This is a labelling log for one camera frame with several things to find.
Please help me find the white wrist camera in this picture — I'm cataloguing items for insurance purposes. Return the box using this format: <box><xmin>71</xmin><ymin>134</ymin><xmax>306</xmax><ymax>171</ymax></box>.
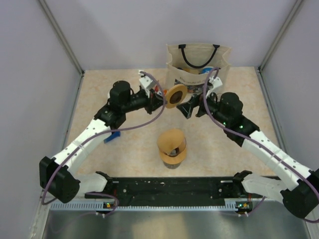
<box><xmin>203</xmin><ymin>67</ymin><xmax>223</xmax><ymax>99</ymax></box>
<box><xmin>138</xmin><ymin>70</ymin><xmax>156</xmax><ymax>91</ymax></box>

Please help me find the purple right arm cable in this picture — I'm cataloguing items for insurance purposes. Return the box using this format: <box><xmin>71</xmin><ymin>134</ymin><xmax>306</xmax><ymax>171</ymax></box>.
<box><xmin>202</xmin><ymin>67</ymin><xmax>319</xmax><ymax>223</ymax></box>

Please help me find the grey slotted cable duct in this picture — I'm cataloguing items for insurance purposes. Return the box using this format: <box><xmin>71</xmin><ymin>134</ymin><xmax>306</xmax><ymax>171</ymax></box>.
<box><xmin>51</xmin><ymin>198</ymin><xmax>254</xmax><ymax>212</ymax></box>

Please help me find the large wooden dripper ring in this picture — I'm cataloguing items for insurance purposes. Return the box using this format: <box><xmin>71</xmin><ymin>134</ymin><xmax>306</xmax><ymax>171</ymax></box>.
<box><xmin>159</xmin><ymin>148</ymin><xmax>187</xmax><ymax>165</ymax></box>

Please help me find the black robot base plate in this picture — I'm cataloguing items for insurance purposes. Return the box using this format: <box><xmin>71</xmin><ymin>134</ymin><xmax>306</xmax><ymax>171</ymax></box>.
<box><xmin>84</xmin><ymin>176</ymin><xmax>282</xmax><ymax>207</ymax></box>

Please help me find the blue ribbed dripper cone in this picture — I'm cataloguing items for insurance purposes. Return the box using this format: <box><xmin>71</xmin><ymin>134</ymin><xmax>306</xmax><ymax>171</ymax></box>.
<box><xmin>103</xmin><ymin>131</ymin><xmax>121</xmax><ymax>144</ymax></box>

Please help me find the beige floral tote bag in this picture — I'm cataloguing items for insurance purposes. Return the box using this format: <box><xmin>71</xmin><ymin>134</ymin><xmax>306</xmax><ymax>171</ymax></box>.
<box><xmin>165</xmin><ymin>43</ymin><xmax>232</xmax><ymax>93</ymax></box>

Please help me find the small wooden dripper ring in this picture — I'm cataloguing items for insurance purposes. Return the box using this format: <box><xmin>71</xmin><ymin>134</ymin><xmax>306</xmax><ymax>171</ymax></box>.
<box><xmin>165</xmin><ymin>84</ymin><xmax>188</xmax><ymax>110</ymax></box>

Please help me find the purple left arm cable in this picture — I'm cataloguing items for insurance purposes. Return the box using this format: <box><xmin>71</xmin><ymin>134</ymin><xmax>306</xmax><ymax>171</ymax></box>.
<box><xmin>41</xmin><ymin>71</ymin><xmax>167</xmax><ymax>215</ymax></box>

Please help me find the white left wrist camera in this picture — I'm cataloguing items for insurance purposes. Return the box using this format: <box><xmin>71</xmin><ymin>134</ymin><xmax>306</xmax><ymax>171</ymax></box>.
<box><xmin>138</xmin><ymin>70</ymin><xmax>156</xmax><ymax>91</ymax></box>

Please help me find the brown paper coffee filter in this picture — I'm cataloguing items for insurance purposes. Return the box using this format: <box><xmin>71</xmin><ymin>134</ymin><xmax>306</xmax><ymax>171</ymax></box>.
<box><xmin>157</xmin><ymin>128</ymin><xmax>186</xmax><ymax>157</ymax></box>

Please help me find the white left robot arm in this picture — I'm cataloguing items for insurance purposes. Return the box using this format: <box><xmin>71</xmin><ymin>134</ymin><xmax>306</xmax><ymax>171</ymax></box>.
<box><xmin>39</xmin><ymin>72</ymin><xmax>166</xmax><ymax>203</ymax></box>

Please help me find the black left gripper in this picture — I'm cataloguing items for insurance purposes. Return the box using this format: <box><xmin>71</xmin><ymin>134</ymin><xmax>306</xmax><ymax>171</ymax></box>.
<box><xmin>122</xmin><ymin>89</ymin><xmax>166</xmax><ymax>115</ymax></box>

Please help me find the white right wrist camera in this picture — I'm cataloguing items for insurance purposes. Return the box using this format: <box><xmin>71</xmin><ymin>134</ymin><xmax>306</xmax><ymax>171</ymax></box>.
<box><xmin>203</xmin><ymin>67</ymin><xmax>223</xmax><ymax>99</ymax></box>

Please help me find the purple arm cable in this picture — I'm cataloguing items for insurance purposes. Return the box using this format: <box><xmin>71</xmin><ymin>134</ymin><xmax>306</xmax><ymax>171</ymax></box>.
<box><xmin>41</xmin><ymin>71</ymin><xmax>167</xmax><ymax>215</ymax></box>
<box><xmin>202</xmin><ymin>67</ymin><xmax>319</xmax><ymax>223</ymax></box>

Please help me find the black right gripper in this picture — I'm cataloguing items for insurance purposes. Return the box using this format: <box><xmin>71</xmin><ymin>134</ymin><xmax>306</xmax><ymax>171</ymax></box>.
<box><xmin>176</xmin><ymin>88</ymin><xmax>229</xmax><ymax>126</ymax></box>

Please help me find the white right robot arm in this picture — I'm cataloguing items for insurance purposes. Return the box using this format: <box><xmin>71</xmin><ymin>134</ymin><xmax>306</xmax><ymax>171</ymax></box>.
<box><xmin>177</xmin><ymin>92</ymin><xmax>319</xmax><ymax>222</ymax></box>

